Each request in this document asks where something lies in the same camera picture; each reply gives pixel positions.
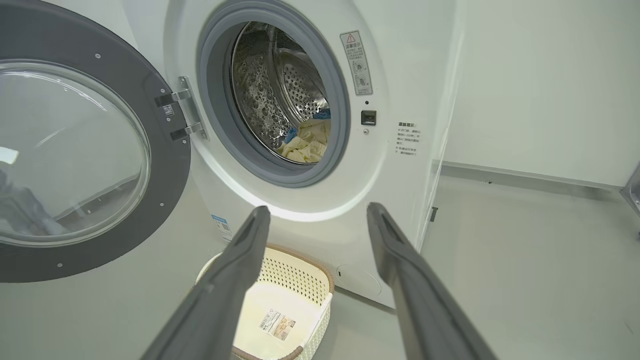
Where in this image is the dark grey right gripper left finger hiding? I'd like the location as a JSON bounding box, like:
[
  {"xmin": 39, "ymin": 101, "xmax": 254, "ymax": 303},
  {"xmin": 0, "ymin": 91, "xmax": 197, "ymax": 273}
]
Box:
[{"xmin": 141, "ymin": 205, "xmax": 272, "ymax": 360}]

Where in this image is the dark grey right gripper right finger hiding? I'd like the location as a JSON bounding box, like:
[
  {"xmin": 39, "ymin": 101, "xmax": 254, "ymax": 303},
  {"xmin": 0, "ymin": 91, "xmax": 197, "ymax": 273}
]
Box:
[{"xmin": 366, "ymin": 202, "xmax": 497, "ymax": 360}]

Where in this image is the round grey glass washer door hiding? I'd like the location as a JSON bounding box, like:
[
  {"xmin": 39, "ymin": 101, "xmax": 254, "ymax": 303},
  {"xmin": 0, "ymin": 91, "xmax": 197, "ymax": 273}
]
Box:
[{"xmin": 0, "ymin": 0, "xmax": 197, "ymax": 284}]

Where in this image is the cream baby garment blue trim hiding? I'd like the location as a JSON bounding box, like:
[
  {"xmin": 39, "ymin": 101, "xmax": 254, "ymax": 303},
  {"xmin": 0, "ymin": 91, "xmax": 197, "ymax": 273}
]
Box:
[
  {"xmin": 295, "ymin": 109, "xmax": 332, "ymax": 151},
  {"xmin": 274, "ymin": 129, "xmax": 328, "ymax": 165}
]

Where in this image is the white front-load washing machine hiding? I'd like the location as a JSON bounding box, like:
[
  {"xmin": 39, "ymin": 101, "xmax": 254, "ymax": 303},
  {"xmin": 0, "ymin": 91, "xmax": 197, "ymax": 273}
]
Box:
[{"xmin": 122, "ymin": 0, "xmax": 466, "ymax": 308}]

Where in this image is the printed basket label sticker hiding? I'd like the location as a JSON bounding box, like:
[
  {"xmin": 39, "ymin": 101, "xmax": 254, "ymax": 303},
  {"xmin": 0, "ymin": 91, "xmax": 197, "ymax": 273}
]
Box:
[{"xmin": 258, "ymin": 310, "xmax": 296, "ymax": 342}]

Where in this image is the blue energy label sticker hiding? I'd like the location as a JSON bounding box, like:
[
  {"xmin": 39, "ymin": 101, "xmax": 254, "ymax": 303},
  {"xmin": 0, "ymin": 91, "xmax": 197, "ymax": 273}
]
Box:
[{"xmin": 211, "ymin": 215, "xmax": 233, "ymax": 242}]

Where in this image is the cream perforated laundry basket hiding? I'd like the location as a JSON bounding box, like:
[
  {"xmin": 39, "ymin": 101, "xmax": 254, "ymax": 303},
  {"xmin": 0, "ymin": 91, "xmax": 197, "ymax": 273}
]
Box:
[{"xmin": 195, "ymin": 243, "xmax": 335, "ymax": 360}]

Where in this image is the grey warning sticker red triangle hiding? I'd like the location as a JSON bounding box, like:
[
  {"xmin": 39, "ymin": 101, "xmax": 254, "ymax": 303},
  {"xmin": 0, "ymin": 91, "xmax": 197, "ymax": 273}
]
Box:
[{"xmin": 340, "ymin": 31, "xmax": 373, "ymax": 96}]

